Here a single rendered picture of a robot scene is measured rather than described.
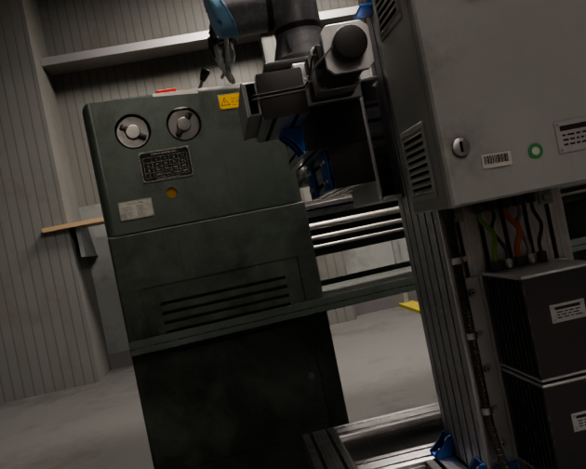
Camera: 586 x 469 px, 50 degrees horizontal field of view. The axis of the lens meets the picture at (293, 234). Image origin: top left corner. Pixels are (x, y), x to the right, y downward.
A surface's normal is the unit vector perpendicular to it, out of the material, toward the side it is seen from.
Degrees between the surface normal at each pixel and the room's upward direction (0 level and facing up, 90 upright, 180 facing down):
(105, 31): 90
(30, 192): 90
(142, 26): 90
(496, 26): 90
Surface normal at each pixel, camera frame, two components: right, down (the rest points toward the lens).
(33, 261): 0.11, -0.02
